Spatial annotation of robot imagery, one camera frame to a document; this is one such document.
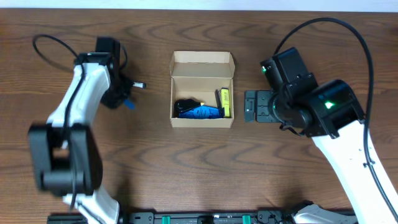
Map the cardboard box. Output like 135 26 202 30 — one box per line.
170 51 235 128

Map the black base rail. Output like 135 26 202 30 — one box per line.
46 200 357 224

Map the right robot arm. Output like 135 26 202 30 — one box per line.
244 48 397 223

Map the blue plastic tool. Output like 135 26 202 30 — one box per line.
179 106 224 119

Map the right black cable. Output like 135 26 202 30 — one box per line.
272 17 398 218

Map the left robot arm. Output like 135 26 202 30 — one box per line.
28 37 133 223

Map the red black stapler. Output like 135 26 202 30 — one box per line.
215 90 224 118

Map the yellow highlighter pen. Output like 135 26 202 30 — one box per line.
220 88 231 118

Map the black white marker pen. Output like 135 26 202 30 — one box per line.
132 82 146 89

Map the blue white marker pen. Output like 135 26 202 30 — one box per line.
124 99 136 110

